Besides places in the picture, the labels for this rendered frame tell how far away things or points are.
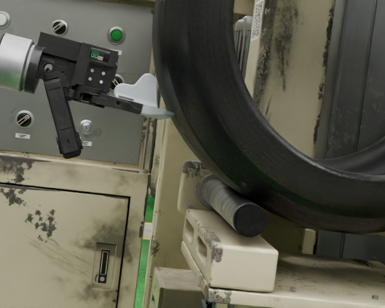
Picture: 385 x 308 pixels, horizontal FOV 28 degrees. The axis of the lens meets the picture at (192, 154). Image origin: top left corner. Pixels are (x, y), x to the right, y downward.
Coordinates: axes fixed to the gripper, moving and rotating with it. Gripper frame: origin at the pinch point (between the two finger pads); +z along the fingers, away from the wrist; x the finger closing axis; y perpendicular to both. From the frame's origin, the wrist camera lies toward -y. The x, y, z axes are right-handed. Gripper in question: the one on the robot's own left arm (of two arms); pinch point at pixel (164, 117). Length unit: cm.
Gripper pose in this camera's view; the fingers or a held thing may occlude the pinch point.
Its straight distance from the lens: 110.5
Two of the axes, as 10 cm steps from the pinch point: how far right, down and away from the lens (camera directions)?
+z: 9.6, 2.4, 1.2
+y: 2.5, -9.7, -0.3
